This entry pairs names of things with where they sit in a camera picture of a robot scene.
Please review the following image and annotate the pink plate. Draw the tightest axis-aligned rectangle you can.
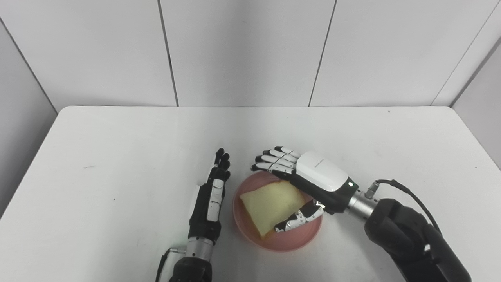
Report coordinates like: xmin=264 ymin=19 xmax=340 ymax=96
xmin=232 ymin=171 xmax=323 ymax=252

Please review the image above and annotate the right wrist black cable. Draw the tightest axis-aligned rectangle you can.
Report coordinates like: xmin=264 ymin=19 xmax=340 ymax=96
xmin=365 ymin=179 xmax=442 ymax=235

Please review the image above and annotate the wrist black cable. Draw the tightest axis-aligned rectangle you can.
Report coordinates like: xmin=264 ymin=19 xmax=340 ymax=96
xmin=365 ymin=179 xmax=442 ymax=235
xmin=155 ymin=247 xmax=187 ymax=282

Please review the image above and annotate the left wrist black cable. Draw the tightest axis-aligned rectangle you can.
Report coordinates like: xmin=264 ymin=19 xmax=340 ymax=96
xmin=155 ymin=247 xmax=187 ymax=282

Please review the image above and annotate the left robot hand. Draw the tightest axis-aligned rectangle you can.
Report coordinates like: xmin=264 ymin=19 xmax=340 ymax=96
xmin=187 ymin=148 xmax=231 ymax=244

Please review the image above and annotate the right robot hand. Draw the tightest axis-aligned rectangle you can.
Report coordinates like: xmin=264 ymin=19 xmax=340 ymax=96
xmin=250 ymin=146 xmax=358 ymax=233

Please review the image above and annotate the slice of bread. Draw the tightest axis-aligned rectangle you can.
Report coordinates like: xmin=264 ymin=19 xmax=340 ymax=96
xmin=239 ymin=180 xmax=306 ymax=238

